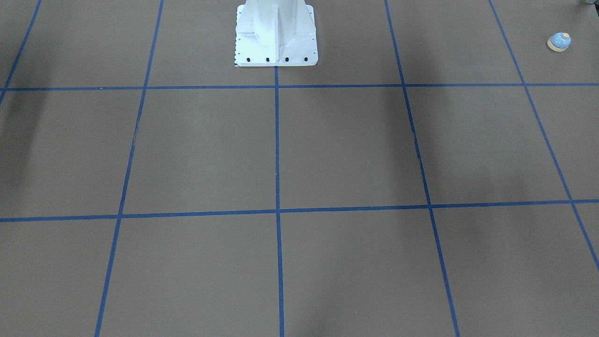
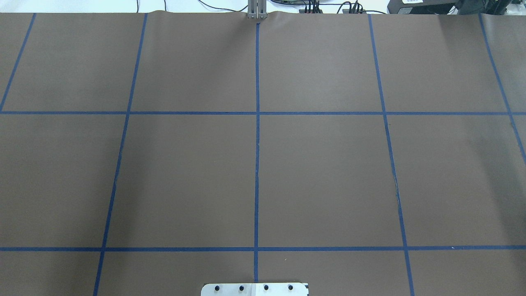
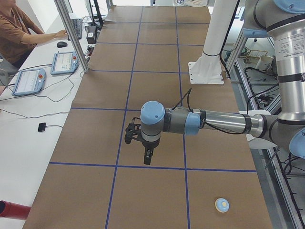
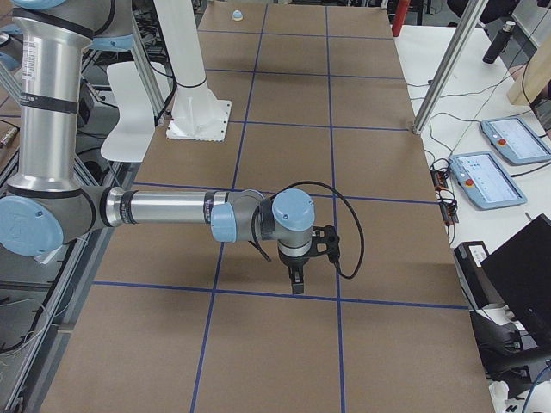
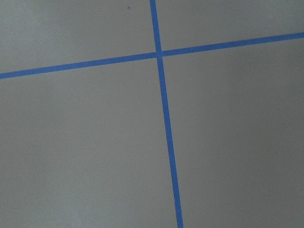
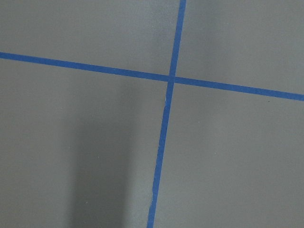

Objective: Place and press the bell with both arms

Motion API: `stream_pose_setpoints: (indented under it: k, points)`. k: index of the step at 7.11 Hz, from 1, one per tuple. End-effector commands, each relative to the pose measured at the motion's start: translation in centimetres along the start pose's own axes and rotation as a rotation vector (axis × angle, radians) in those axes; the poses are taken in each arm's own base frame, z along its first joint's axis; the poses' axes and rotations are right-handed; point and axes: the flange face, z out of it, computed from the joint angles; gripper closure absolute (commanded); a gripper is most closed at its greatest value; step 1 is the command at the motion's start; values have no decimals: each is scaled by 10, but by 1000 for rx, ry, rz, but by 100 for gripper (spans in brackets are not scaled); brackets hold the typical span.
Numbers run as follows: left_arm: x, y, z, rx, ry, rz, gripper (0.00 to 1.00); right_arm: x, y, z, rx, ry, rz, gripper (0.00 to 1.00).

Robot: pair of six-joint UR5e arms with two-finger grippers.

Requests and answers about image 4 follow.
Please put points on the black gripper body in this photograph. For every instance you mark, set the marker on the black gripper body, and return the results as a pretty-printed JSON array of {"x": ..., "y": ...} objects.
[{"x": 294, "y": 261}]

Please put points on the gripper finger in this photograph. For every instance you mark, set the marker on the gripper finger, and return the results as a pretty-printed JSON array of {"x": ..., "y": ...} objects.
[
  {"x": 300, "y": 281},
  {"x": 294, "y": 274}
]

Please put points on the blue and cream bell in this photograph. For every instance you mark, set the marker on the blue and cream bell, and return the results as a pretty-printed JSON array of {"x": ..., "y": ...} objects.
[{"x": 237, "y": 15}]

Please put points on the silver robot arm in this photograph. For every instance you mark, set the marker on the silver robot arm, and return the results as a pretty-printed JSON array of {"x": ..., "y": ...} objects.
[{"x": 46, "y": 207}]

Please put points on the black power box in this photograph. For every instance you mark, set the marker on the black power box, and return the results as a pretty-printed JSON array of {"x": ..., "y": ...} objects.
[{"x": 468, "y": 257}]

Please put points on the near blue teach pendant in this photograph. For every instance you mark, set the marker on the near blue teach pendant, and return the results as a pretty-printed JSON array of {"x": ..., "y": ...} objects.
[{"x": 484, "y": 180}]

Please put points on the blue teach pendant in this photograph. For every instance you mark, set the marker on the blue teach pendant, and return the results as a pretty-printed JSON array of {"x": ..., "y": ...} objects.
[
  {"x": 515, "y": 141},
  {"x": 484, "y": 180}
]

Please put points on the black laptop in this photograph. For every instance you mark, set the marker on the black laptop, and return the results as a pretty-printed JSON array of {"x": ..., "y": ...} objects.
[{"x": 520, "y": 271}]

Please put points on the far blue teach pendant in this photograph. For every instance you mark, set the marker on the far blue teach pendant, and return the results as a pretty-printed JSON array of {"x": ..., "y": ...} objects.
[{"x": 515, "y": 141}]

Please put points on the red cylinder bottle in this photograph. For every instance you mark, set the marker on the red cylinder bottle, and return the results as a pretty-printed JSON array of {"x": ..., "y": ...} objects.
[{"x": 400, "y": 16}]

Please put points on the black water bottle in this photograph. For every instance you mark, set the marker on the black water bottle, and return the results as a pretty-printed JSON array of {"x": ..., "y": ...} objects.
[{"x": 499, "y": 43}]

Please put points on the wooden board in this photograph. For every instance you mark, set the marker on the wooden board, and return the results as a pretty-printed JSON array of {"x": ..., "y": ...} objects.
[{"x": 534, "y": 78}]

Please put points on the black electronics board with wires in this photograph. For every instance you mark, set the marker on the black electronics board with wires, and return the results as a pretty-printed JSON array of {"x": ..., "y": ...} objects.
[{"x": 439, "y": 173}]

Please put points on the white camera pole with base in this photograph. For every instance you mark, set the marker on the white camera pole with base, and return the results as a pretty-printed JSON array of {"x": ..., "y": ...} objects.
[{"x": 196, "y": 113}]

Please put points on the aluminium frame post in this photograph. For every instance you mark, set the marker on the aluminium frame post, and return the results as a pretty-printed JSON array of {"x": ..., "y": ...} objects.
[{"x": 462, "y": 33}]

